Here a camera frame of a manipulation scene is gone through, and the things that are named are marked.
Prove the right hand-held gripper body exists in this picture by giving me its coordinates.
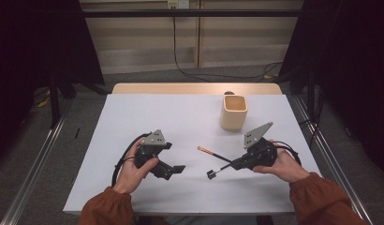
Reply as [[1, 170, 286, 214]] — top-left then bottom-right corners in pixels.
[[243, 121, 278, 172]]

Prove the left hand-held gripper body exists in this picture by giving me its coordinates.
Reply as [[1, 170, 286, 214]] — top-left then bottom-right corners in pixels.
[[133, 128, 175, 181]]

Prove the black comb-head brow brush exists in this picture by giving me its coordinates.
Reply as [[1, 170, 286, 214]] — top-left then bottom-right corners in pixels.
[[206, 163, 233, 180]]

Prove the cream square ceramic cup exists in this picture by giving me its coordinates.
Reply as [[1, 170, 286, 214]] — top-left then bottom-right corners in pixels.
[[219, 94, 249, 131]]

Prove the person's right hand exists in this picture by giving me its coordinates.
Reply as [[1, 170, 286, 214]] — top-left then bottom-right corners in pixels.
[[252, 140, 310, 185]]

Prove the person's left hand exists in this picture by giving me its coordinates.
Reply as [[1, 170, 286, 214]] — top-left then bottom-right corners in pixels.
[[113, 139, 159, 195]]

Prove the white table sheet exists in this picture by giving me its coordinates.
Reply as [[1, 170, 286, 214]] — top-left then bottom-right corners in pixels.
[[62, 93, 323, 216]]

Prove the wooden table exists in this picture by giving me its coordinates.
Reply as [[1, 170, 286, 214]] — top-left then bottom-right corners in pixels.
[[111, 82, 283, 96]]

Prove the black metal stand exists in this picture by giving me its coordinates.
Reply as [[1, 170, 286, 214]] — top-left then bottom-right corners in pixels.
[[49, 72, 111, 129], [306, 67, 317, 120]]

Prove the black curtain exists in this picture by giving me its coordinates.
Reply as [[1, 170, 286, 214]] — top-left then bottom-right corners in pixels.
[[0, 0, 106, 165], [277, 0, 384, 181]]

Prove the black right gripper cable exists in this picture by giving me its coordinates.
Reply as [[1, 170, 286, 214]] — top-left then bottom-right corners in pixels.
[[273, 141, 303, 167]]

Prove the aluminium frame rail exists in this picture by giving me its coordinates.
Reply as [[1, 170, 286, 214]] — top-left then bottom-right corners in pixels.
[[0, 102, 73, 225], [292, 95, 374, 225]]

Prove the black power cable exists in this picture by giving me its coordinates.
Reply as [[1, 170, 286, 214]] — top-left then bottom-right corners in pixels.
[[172, 7, 284, 83]]

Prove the yellow cable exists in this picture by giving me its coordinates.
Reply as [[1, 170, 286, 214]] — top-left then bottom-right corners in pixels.
[[37, 97, 52, 109]]

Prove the white wall socket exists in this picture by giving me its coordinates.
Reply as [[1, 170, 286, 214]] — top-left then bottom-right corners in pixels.
[[167, 0, 190, 9]]

